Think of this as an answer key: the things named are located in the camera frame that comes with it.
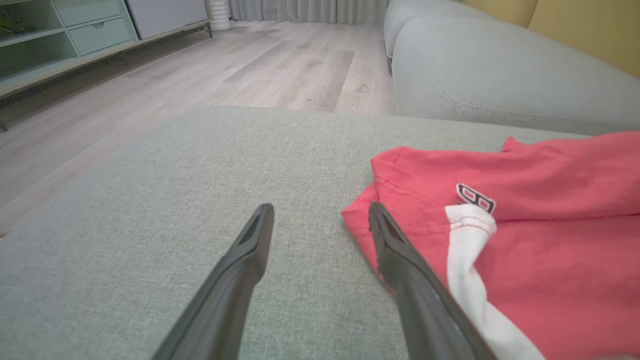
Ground grey pleated curtain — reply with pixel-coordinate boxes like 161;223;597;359
229;0;390;25

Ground red and white shirt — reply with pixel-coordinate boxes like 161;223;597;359
341;131;640;360

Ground grey fabric sofa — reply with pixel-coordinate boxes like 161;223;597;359
0;0;640;360

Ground yellow sofa back cushion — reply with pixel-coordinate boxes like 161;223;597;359
460;0;539;28
528;0;640;78

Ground white ribbed vase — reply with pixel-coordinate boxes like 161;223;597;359
206;0;231;32

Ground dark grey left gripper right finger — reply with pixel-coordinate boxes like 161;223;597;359
368;202;496;360

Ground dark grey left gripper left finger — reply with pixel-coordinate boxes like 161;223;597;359
152;203;275;360

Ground pale green TV cabinet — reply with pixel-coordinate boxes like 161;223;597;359
0;0;213;132

